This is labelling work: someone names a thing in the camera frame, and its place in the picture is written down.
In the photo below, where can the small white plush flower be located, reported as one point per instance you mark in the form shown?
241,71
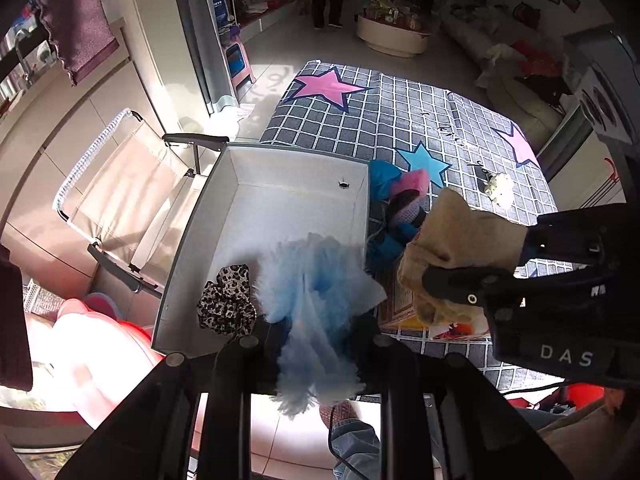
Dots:
499,187

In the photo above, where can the pink fuzzy cloth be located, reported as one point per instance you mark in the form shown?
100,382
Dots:
412,182

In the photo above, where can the pink plastic stool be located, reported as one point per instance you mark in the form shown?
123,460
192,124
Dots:
239,65

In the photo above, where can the white cloth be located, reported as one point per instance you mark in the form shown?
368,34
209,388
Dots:
495,65

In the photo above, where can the beige folding chair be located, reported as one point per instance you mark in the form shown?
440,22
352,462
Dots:
130,180

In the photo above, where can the person's jeans leg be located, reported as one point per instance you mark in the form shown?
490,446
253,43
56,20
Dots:
360,450

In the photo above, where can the star printed grid blanket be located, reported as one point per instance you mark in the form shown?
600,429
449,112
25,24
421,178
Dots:
400,110

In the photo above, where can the person's right forearm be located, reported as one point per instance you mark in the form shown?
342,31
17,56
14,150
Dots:
590,440

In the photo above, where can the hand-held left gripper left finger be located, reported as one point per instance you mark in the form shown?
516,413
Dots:
232,385

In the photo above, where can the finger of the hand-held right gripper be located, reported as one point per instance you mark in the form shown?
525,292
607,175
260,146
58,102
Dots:
565,240
465,287

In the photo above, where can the purple hanging towel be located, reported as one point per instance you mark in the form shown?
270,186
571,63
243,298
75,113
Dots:
75,20

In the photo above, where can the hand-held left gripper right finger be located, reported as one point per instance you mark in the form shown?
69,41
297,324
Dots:
402,390

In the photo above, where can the round white coffee table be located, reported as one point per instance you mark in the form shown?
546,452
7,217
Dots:
392,37

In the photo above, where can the red cloth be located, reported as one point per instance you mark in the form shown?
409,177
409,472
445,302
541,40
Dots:
537,60

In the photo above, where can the knit slipper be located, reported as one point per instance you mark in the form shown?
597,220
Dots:
340,412

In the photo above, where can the red plastic stool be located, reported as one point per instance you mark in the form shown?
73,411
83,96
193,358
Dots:
585,394

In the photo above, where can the purple striped knit hat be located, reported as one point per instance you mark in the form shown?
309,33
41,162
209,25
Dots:
406,212

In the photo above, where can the leopard print scrunchie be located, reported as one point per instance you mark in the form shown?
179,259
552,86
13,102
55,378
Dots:
225,295

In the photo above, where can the blue fuzzy cloth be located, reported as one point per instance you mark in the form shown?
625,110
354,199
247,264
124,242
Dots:
384,177
390,250

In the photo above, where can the red plastic basin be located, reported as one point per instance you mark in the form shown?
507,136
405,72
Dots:
100,360

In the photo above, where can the light blue fluffy cloth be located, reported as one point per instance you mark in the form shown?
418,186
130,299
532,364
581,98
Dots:
320,310

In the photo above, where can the beige plush cloth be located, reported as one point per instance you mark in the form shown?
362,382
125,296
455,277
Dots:
460,230

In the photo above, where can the white tissue pack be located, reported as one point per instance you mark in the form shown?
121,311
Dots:
457,331

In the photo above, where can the grey cardboard box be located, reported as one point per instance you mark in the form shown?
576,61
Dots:
280,195

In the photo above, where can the orange patterned packet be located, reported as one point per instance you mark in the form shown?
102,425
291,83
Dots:
400,310

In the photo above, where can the white sofa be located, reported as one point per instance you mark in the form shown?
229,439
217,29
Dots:
480,30

